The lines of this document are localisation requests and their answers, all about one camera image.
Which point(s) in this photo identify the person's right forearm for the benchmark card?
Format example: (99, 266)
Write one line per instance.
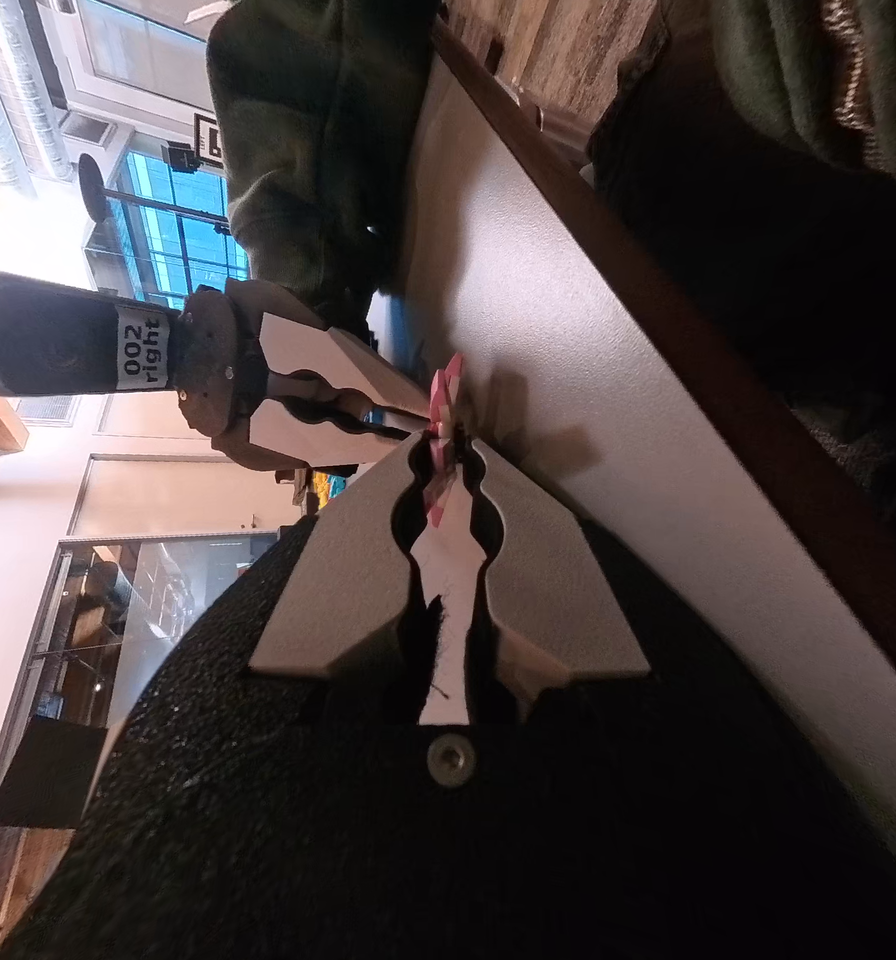
(305, 135)

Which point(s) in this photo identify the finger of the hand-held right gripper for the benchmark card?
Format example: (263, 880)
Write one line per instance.
(305, 442)
(335, 356)

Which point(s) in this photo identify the black and white marker tag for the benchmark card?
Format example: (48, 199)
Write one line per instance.
(208, 139)

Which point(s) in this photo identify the silver ventilation duct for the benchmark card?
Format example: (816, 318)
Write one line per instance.
(13, 97)

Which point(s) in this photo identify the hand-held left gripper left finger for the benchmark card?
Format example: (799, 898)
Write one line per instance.
(335, 592)

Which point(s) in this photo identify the blue flat item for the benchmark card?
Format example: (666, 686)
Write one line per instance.
(399, 330)

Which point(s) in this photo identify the person's green zip hoodie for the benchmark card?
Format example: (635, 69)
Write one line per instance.
(830, 75)

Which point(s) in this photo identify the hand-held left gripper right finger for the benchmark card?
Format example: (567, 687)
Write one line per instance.
(560, 600)

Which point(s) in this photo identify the black pole with round disc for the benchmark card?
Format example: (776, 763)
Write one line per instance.
(92, 187)

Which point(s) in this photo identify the pink lego flower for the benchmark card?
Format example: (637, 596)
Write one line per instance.
(440, 405)

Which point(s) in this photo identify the large glass window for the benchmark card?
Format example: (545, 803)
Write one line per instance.
(185, 240)

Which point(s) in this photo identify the glass partition wall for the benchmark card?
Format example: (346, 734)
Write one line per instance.
(155, 600)

